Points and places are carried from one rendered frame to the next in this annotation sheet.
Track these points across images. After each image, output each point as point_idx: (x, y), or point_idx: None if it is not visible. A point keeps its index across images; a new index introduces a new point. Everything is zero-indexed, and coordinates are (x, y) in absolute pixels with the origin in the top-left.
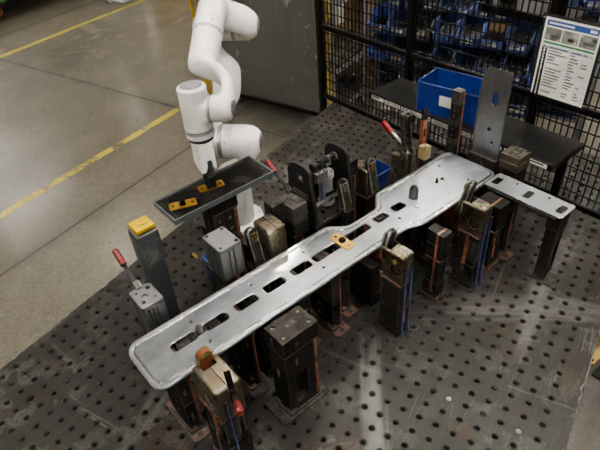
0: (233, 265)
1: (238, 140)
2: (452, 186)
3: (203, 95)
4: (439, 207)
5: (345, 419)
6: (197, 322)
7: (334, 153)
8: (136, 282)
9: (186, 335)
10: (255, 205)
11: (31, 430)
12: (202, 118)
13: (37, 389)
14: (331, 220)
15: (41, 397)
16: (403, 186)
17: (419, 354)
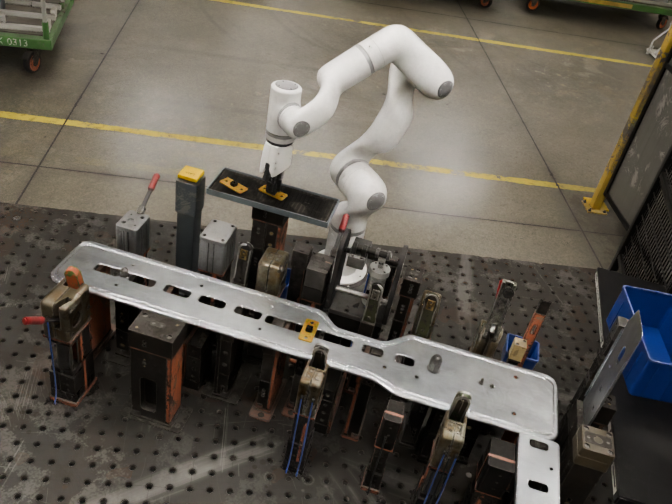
0: (209, 260)
1: (352, 182)
2: (485, 400)
3: (285, 99)
4: (433, 398)
5: (149, 460)
6: (134, 269)
7: (388, 252)
8: (140, 207)
9: (115, 268)
10: (365, 270)
11: (38, 256)
12: (274, 119)
13: (76, 240)
14: (351, 318)
15: (70, 246)
16: (445, 353)
17: (270, 497)
